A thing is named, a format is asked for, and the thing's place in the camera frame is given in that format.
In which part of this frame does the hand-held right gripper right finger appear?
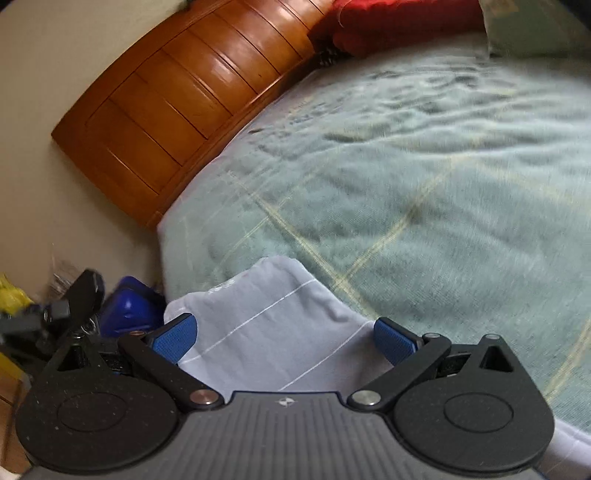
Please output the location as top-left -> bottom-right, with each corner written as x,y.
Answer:
347,316 -> 515,411

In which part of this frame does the yellow plastic bag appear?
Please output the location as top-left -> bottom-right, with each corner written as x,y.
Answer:
0,274 -> 34,315

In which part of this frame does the wooden headboard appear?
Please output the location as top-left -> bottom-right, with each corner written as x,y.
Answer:
51,0 -> 334,230

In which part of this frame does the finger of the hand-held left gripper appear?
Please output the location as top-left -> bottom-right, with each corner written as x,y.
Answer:
69,270 -> 106,333

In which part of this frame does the grey pillow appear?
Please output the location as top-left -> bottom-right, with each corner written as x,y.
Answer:
478,0 -> 591,59

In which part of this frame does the blue plastic object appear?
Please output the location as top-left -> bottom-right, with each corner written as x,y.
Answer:
99,276 -> 168,340

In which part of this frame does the red quilt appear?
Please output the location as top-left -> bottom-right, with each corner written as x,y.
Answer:
307,0 -> 491,59

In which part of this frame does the green plaid blanket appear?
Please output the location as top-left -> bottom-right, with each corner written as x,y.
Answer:
157,32 -> 591,435

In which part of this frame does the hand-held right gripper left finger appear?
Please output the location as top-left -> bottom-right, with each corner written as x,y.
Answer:
58,314 -> 226,412

